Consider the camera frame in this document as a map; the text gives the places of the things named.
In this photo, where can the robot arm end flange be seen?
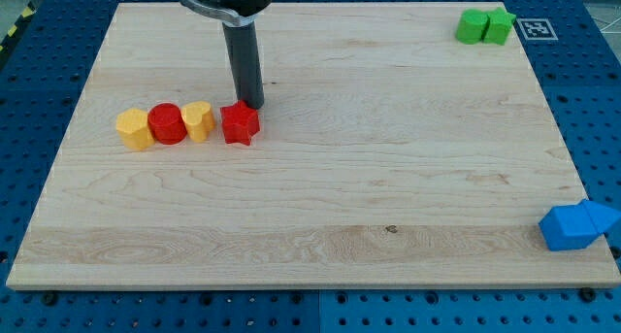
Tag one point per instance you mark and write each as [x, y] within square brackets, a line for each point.
[233, 13]

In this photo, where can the red star block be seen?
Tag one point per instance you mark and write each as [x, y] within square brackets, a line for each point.
[239, 123]

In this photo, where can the wooden board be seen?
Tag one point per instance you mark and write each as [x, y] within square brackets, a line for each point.
[389, 155]

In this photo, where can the yellow heart block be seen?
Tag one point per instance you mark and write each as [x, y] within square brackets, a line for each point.
[199, 120]

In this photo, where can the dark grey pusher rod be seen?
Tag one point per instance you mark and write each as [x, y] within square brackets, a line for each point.
[241, 43]

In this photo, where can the red cylinder block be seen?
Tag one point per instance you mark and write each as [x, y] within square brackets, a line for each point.
[166, 124]

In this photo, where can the yellow hexagon block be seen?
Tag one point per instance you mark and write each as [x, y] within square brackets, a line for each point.
[133, 130]

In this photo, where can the green cylinder block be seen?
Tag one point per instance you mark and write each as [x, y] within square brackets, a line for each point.
[472, 26]

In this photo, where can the green star block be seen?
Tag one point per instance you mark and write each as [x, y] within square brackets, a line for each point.
[500, 23]

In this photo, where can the white fiducial marker tag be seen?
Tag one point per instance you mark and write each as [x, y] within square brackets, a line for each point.
[536, 29]

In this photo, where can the blue cube block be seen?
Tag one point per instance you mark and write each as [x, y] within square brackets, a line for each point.
[568, 228]

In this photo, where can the blue triangle block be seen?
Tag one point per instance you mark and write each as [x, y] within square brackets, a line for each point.
[603, 217]

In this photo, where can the yellow black hazard tape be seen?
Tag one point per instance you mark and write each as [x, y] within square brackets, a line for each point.
[17, 29]

